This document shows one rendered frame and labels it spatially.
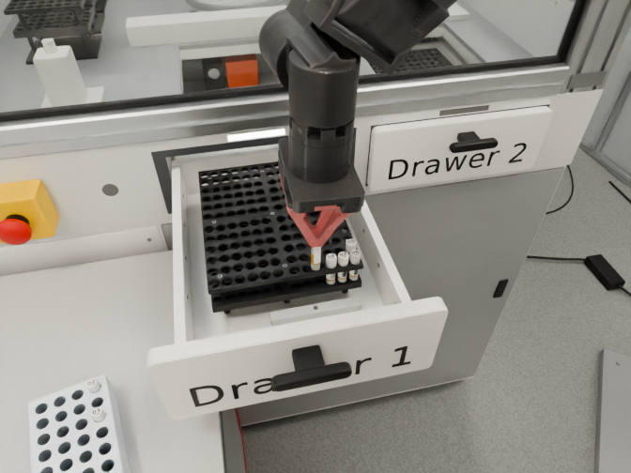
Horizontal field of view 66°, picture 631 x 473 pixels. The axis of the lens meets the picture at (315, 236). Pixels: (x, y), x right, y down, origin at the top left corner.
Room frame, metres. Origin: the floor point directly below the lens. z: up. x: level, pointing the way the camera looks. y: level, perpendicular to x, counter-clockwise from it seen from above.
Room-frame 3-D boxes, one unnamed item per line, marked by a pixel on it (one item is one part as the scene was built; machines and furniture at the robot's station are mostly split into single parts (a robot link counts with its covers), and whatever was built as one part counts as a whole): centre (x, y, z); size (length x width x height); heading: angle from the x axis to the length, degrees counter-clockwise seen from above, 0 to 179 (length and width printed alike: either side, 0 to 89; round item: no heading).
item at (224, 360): (0.27, 0.01, 0.87); 0.29 x 0.02 x 0.11; 103
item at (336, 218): (0.38, 0.00, 0.99); 0.07 x 0.07 x 0.09; 11
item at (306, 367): (0.24, 0.01, 0.91); 0.07 x 0.04 x 0.01; 103
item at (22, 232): (0.46, 0.39, 0.88); 0.04 x 0.03 x 0.04; 103
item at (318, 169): (0.37, 0.00, 1.06); 0.10 x 0.07 x 0.07; 11
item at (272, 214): (0.47, 0.05, 0.87); 0.22 x 0.18 x 0.06; 13
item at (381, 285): (0.47, 0.06, 0.86); 0.40 x 0.26 x 0.06; 13
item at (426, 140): (0.65, -0.23, 0.87); 0.29 x 0.02 x 0.11; 103
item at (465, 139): (0.62, -0.23, 0.91); 0.07 x 0.04 x 0.01; 103
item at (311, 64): (0.38, 0.00, 1.12); 0.07 x 0.06 x 0.07; 20
